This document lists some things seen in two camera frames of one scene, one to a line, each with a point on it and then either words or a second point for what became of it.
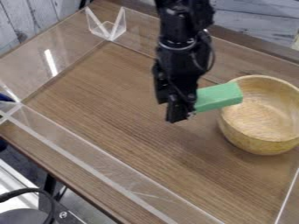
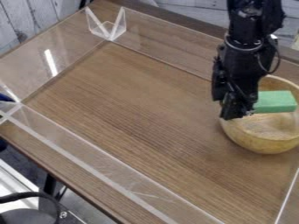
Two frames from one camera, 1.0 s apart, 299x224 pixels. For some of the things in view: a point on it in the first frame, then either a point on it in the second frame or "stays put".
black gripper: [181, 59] → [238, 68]
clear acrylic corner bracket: [107, 30] stays put
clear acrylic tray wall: [79, 107] stays put
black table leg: [51, 184] stays put
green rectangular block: [218, 95] → [275, 101]
